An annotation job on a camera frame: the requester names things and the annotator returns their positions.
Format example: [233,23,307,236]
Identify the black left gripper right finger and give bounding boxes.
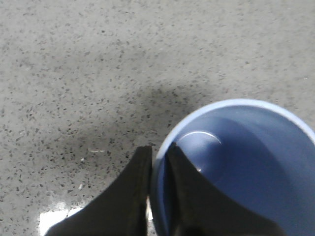
[168,143,285,236]

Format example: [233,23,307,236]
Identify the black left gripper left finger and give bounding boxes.
[46,146,152,236]

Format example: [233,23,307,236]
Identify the blue plastic cup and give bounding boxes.
[150,99,315,236]

